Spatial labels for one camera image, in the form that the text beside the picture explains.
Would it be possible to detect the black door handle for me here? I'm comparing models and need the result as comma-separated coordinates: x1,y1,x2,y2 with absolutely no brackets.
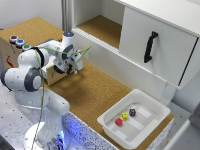
143,31,160,64

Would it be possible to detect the blue button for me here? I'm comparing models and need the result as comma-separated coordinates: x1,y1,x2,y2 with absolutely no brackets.
15,38,26,48

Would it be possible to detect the white plastic box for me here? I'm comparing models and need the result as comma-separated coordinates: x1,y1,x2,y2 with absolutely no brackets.
96,88,172,150

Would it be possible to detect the green button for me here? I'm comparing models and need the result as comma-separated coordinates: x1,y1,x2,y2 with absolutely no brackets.
21,43,32,52

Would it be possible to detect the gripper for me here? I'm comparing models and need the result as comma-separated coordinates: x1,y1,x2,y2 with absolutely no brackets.
61,49,84,75

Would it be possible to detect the wooden drawer box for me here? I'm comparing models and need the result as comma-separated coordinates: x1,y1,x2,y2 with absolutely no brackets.
0,16,68,79

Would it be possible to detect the white cabinet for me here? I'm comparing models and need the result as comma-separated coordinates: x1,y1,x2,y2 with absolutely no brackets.
70,0,200,108

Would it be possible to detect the green cable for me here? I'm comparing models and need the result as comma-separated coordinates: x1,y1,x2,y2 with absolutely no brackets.
33,45,93,148

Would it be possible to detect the yellow block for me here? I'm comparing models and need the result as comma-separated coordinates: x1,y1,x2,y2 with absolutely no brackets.
121,112,130,121

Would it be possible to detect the white sliding door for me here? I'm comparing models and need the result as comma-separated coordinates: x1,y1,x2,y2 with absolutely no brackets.
118,6,200,87

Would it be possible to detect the purple block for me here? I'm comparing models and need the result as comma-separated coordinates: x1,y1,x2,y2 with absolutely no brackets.
128,107,137,117

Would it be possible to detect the pink block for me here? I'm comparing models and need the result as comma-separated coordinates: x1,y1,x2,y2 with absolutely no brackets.
114,117,124,127

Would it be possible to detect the wooden drawer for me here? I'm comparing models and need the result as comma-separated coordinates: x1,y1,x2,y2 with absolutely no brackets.
41,63,70,87

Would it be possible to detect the red button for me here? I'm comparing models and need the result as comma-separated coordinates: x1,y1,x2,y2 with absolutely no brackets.
9,35,19,45

